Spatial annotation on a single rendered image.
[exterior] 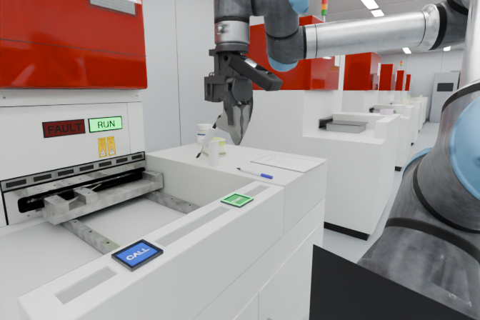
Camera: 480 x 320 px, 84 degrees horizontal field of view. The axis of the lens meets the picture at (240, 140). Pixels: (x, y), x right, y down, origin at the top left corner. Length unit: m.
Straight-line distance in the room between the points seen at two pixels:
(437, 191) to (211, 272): 0.39
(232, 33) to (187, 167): 0.54
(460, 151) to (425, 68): 13.22
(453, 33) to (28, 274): 1.03
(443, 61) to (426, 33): 12.84
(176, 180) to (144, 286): 0.62
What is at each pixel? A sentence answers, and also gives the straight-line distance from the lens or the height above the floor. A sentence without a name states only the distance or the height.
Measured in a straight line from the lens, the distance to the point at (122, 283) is 0.44.
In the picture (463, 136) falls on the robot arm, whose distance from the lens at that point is 0.35.
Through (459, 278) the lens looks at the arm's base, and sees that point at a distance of 0.43.
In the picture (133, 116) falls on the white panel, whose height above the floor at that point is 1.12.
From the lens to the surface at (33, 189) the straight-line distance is 0.99.
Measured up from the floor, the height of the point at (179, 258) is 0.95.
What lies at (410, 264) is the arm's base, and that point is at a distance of 0.41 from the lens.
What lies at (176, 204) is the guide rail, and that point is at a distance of 0.94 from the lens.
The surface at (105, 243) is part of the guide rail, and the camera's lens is 0.77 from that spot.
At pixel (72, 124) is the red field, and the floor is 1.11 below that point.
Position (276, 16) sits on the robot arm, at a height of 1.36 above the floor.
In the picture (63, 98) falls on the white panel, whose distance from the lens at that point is 1.00.
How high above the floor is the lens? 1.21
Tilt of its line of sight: 10 degrees down
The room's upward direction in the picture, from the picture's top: straight up
